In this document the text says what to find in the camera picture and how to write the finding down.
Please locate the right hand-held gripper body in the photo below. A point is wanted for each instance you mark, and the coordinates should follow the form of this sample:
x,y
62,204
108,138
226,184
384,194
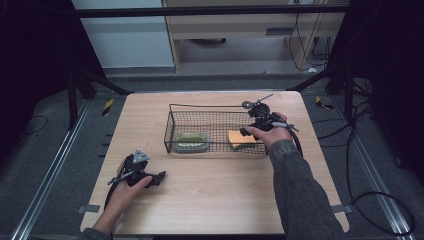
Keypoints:
x,y
261,113

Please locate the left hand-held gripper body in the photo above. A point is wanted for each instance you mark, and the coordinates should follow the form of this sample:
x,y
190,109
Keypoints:
x,y
136,168

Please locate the orange sponge with green pad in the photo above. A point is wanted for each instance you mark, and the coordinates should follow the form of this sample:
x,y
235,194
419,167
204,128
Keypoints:
x,y
237,137

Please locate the person's right hand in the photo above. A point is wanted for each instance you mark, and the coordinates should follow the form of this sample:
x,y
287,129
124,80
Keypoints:
x,y
276,135

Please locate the person's left hand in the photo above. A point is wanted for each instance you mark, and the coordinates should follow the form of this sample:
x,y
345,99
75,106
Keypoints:
x,y
125,196

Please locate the yellow black striped tape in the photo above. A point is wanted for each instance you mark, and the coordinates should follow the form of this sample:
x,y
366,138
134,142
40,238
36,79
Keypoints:
x,y
107,106
322,103

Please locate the grey tape strip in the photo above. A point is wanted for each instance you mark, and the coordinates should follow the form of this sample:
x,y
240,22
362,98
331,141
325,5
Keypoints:
x,y
343,209
88,208

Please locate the wooden shelf unit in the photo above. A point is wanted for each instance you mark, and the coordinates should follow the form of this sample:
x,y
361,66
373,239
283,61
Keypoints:
x,y
240,30

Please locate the black metal stand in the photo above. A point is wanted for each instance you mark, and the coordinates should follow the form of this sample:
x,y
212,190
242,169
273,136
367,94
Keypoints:
x,y
348,90
71,96

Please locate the black horizontal metal bar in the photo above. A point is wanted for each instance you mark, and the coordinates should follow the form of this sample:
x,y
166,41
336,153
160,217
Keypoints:
x,y
200,11

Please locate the white cabinet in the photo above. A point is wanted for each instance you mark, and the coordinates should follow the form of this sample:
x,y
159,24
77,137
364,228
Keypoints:
x,y
126,40

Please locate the dark curtain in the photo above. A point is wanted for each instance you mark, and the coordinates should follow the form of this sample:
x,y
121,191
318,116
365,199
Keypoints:
x,y
33,66
393,66

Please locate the aluminium floor rail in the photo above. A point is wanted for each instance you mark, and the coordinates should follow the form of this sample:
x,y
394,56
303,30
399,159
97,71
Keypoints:
x,y
50,173
376,180

